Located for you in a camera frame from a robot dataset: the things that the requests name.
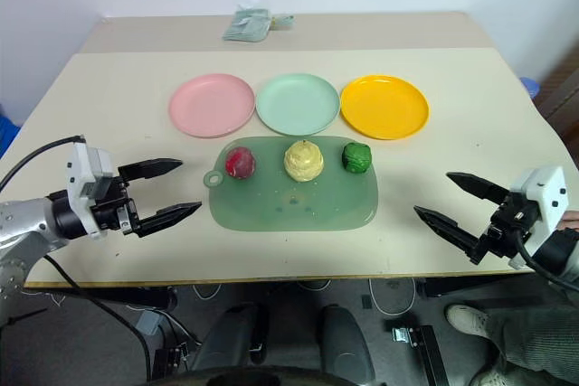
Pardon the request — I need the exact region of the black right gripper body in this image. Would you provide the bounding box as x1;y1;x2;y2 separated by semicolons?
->
478;191;540;266

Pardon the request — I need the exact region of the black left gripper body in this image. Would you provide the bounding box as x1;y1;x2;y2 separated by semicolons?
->
92;174;141;236

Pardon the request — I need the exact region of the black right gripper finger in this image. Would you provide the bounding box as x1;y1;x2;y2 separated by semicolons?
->
445;171;509;204
413;205;482;265

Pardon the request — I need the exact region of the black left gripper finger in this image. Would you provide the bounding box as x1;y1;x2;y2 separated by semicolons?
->
134;201;204;239
118;158;184;182

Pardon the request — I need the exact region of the pink plate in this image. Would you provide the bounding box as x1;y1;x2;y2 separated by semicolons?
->
168;72;256;139

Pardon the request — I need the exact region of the green fruit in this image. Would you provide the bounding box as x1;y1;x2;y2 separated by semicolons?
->
341;141;374;175

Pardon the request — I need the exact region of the yellow plate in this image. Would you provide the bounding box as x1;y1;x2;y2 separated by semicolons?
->
339;74;431;141

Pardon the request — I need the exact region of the mint green plate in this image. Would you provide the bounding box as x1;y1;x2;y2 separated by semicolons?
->
255;71;341;137

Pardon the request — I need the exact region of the red apple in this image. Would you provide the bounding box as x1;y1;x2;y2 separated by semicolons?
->
224;146;258;180

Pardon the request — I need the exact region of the white sneaker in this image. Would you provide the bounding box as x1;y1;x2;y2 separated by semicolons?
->
445;304;491;338
469;366;512;386

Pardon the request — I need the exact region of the blue bottle cap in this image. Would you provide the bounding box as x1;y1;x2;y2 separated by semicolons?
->
519;76;541;99

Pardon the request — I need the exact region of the person's grey trouser leg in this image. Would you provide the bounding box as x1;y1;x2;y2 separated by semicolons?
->
479;308;579;385

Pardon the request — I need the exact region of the black metal stand leg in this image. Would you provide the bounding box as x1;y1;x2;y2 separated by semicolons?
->
384;320;450;386

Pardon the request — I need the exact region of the green translucent cutting board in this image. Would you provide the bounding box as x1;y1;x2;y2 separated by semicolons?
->
204;134;380;232

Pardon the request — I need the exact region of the blue plastic crate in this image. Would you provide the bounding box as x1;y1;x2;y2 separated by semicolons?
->
0;103;22;159

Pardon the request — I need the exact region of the dark rounded robot leg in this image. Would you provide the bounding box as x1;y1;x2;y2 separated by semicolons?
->
318;304;376;382
189;302;260;373

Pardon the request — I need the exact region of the yellow pear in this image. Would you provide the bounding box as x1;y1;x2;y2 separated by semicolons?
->
283;138;326;184

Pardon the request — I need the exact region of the folded green cloth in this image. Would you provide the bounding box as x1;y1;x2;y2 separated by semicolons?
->
221;6;297;42

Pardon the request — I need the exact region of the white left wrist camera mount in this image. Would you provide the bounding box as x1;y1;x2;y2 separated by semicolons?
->
65;142;115;240

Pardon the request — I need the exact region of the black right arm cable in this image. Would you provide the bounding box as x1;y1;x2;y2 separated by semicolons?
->
513;218;579;293

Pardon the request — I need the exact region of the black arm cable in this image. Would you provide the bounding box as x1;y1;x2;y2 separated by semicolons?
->
513;218;579;293
0;135;87;193

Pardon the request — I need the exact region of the black table frame bar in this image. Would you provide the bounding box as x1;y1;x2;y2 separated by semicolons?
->
415;273;566;300
26;285;178;313

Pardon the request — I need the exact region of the white floor cable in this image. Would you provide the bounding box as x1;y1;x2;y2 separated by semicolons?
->
366;277;417;316

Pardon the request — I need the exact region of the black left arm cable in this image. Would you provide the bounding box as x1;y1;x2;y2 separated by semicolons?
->
0;135;87;193

